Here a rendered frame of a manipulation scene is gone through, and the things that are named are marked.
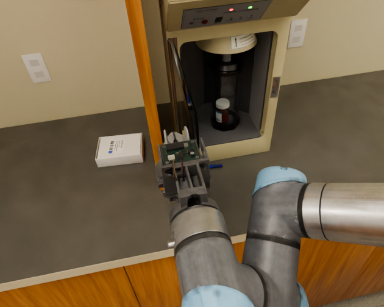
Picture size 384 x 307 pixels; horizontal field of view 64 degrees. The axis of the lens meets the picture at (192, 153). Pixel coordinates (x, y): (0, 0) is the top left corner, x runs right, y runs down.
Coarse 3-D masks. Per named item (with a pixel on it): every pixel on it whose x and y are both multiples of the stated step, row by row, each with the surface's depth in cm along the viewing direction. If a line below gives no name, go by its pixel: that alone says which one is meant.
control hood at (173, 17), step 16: (176, 0) 59; (192, 0) 59; (208, 0) 60; (224, 0) 61; (240, 0) 62; (256, 0) 64; (288, 0) 66; (304, 0) 67; (176, 16) 65; (272, 16) 73
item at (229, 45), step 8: (200, 40) 86; (208, 40) 83; (216, 40) 82; (224, 40) 81; (232, 40) 81; (240, 40) 82; (248, 40) 83; (256, 40) 86; (200, 48) 86; (208, 48) 83; (216, 48) 82; (224, 48) 82; (232, 48) 82; (240, 48) 82; (248, 48) 83
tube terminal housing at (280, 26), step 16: (160, 0) 73; (160, 16) 81; (288, 16) 77; (176, 32) 74; (192, 32) 75; (208, 32) 76; (224, 32) 77; (240, 32) 78; (256, 32) 78; (288, 32) 80; (272, 48) 85; (272, 64) 89; (272, 80) 89; (272, 112) 97; (176, 128) 94; (272, 128) 102; (224, 144) 102; (240, 144) 104; (256, 144) 105
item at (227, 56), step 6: (222, 54) 91; (228, 54) 91; (216, 60) 93; (222, 60) 92; (228, 60) 92; (234, 60) 92; (216, 66) 92; (222, 66) 91; (228, 66) 90; (234, 66) 91
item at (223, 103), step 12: (240, 60) 95; (228, 72) 90; (240, 72) 92; (216, 84) 95; (228, 84) 94; (216, 96) 98; (228, 96) 97; (216, 108) 101; (228, 108) 100; (216, 120) 104; (228, 120) 103
